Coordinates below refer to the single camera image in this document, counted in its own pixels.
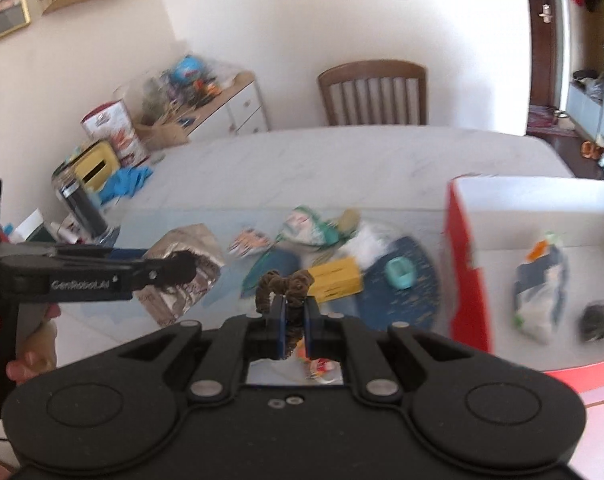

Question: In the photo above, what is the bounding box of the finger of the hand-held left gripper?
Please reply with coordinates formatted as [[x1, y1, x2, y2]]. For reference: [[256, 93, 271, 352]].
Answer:
[[47, 242, 151, 264], [113, 251, 199, 295]]

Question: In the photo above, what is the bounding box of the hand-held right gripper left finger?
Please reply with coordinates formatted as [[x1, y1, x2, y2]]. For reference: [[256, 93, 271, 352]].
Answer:
[[116, 295, 289, 406]]

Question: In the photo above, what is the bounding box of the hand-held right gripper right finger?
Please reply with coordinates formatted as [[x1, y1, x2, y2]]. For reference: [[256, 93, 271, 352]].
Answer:
[[303, 297, 475, 406]]

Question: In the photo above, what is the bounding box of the silver foil packet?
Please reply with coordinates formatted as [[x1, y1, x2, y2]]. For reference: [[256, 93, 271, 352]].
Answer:
[[136, 223, 227, 326]]

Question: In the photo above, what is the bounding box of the brown hair tie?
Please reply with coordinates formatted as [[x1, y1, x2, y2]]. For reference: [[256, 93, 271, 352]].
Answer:
[[254, 269, 317, 357]]

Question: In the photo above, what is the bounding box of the small printed pouch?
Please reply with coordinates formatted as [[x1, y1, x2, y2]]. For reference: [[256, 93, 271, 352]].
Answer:
[[227, 227, 273, 259]]

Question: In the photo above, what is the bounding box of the green-haired plush doll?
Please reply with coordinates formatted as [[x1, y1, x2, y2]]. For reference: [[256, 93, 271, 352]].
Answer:
[[274, 204, 355, 250]]

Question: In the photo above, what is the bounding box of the teal pencil sharpener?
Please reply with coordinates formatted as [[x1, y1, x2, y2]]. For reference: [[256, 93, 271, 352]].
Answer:
[[384, 256, 417, 289]]

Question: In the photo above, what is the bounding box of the red and white cardboard box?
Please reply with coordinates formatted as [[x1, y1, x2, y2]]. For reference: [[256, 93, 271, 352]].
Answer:
[[442, 174, 604, 397]]

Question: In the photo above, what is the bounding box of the person's left hand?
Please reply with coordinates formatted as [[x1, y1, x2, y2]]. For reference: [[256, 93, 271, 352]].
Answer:
[[0, 305, 62, 387]]

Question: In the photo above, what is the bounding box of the small white box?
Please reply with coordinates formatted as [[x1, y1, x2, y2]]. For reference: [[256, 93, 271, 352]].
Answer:
[[12, 208, 46, 241]]

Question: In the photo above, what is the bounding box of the black bottle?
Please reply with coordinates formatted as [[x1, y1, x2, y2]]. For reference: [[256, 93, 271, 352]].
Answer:
[[55, 176, 111, 244]]

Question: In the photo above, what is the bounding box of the yellow tissue box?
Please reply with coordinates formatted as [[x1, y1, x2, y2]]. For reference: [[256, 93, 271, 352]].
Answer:
[[71, 141, 121, 192]]

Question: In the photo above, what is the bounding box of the white crumpled tissue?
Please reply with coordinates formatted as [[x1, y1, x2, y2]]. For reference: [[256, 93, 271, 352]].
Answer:
[[344, 224, 391, 267]]

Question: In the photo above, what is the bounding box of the beige cork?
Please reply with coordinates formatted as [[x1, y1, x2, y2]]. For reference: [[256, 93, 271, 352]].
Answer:
[[332, 209, 361, 234]]

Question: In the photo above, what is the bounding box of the red and white paper bag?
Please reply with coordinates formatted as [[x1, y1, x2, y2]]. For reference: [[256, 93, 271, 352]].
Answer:
[[80, 101, 150, 169]]

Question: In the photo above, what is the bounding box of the wooden organizer box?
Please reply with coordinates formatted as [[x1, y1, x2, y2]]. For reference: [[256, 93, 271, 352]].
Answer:
[[134, 110, 191, 151]]

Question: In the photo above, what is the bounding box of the white drawer cabinet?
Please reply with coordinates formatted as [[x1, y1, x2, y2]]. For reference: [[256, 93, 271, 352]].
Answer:
[[182, 71, 271, 137]]

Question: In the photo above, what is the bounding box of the pile of small toys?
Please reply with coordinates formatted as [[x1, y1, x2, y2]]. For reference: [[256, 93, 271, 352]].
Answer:
[[141, 55, 243, 113]]

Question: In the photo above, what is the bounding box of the blue round toy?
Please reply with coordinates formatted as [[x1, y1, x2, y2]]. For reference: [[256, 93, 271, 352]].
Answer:
[[169, 55, 205, 86]]

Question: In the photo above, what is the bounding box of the white and blue packet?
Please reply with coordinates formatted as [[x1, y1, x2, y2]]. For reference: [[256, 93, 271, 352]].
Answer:
[[512, 232, 570, 344]]

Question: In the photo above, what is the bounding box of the wooden chair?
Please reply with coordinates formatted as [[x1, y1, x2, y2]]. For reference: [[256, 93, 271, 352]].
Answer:
[[318, 60, 429, 127]]

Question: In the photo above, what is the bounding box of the small dark object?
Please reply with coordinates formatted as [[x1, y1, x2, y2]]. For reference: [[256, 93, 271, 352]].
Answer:
[[579, 301, 604, 344]]

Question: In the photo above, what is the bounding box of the patterned rug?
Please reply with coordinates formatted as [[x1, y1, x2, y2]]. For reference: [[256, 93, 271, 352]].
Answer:
[[526, 105, 578, 137]]

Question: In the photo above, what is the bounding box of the dark wooden door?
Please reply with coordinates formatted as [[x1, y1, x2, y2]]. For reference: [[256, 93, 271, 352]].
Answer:
[[522, 0, 570, 136]]

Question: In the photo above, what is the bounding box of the grey cabinet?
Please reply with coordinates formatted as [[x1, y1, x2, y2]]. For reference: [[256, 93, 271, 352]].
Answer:
[[564, 0, 604, 152]]

